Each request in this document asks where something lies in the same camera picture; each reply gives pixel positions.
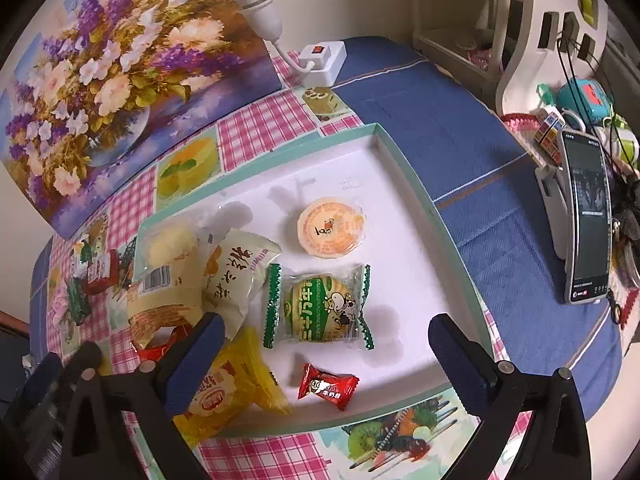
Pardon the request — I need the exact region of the white crisps packet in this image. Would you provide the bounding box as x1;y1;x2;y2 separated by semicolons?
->
201;226;283;342

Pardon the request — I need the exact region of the blue cloth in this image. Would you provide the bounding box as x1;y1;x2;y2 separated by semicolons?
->
30;35;627;422

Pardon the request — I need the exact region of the smartphone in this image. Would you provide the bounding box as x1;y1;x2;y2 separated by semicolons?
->
559;129;614;307

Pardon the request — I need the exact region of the green white rice cracker packet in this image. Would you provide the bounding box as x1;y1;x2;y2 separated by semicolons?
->
261;261;377;352

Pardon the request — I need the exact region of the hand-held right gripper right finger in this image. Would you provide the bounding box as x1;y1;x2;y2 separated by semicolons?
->
427;312;594;480

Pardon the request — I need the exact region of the dark green snack packet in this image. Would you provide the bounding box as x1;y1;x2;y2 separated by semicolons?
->
66;279;92;327

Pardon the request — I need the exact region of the teal toy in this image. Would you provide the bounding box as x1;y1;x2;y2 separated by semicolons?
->
556;76;614;122

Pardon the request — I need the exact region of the clear wrapped pale bun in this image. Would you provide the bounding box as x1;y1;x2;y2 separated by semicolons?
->
134;224;202;292

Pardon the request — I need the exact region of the yellow snack packet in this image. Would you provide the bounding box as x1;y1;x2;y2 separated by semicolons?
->
171;326;292;452

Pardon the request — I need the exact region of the dark red snack packet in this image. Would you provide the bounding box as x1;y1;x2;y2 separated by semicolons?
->
86;249;122;297

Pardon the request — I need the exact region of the brown wooden board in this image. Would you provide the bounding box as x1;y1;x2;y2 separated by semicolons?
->
0;309;32;337

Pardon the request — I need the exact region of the pink checked tablecloth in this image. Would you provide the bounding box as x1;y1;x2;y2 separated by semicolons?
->
30;85;532;480

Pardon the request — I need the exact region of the small red candy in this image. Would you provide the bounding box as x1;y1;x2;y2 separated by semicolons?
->
296;361;361;412
134;324;194;362

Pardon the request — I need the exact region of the white cutout panel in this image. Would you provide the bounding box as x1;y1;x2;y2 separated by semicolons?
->
496;0;609;112

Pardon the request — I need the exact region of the black cable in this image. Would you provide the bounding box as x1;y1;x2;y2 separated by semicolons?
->
556;34;640;177

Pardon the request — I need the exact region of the white switch socket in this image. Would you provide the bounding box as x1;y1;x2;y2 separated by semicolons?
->
299;41;349;87

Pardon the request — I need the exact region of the black cloth item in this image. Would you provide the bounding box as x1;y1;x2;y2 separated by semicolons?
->
611;179;640;242

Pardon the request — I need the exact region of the teal rimmed white box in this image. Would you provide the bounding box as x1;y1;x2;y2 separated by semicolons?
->
131;121;497;434

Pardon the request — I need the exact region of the puzzle cube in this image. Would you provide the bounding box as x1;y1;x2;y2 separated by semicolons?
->
531;111;567;162

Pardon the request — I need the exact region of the pink crochet piece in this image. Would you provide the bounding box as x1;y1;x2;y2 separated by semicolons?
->
499;111;539;134

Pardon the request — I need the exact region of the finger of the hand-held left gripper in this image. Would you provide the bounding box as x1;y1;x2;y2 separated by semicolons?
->
61;341;104;378

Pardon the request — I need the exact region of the flower painting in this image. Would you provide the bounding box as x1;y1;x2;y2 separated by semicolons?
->
0;0;284;234

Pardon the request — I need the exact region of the white shelf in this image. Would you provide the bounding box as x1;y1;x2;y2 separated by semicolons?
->
409;0;507;92

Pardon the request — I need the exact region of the brown bread packet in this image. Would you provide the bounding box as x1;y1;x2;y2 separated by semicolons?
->
126;264;212;352

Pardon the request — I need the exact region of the green white mug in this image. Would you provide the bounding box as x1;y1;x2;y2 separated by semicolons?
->
604;114;640;162

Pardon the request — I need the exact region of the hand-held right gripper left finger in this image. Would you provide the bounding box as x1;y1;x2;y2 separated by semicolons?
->
60;312;227;480

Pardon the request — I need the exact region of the white phone stand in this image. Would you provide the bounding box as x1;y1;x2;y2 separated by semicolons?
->
534;164;574;262

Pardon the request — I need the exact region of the orange jelly cup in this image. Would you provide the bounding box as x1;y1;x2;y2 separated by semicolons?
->
297;195;369;260

